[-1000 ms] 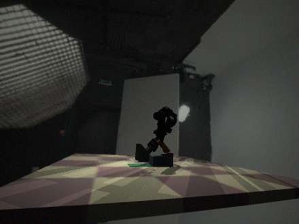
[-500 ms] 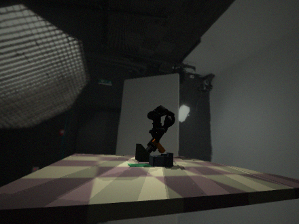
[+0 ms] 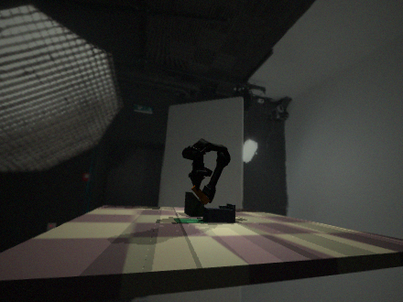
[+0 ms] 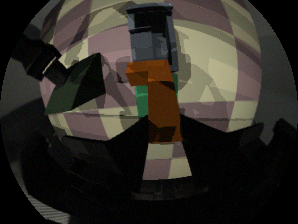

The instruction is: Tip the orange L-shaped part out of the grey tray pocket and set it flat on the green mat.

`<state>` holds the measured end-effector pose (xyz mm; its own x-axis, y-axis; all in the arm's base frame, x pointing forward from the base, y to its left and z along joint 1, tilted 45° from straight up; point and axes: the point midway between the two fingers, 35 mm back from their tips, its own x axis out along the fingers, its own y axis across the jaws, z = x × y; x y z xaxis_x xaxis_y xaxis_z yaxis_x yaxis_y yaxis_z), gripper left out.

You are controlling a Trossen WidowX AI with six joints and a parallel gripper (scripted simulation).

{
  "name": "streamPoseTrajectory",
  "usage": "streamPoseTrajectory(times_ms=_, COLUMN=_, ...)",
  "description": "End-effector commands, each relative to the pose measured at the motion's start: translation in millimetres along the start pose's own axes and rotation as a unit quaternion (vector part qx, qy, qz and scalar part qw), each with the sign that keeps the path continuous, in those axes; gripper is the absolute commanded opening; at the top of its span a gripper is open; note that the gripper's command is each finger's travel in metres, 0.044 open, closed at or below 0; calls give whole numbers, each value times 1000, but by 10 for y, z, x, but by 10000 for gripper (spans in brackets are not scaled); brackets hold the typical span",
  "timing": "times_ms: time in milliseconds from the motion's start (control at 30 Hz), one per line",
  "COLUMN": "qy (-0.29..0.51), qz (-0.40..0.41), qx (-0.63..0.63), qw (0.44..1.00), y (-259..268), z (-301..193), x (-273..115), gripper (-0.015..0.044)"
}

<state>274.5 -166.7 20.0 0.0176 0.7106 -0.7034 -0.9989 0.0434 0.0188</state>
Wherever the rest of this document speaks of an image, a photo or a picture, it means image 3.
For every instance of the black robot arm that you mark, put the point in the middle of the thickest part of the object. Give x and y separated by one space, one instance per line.
196 152

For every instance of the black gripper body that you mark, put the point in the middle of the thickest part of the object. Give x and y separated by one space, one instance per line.
197 170

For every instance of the orange l-shaped part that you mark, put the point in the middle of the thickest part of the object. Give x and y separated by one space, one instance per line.
201 196

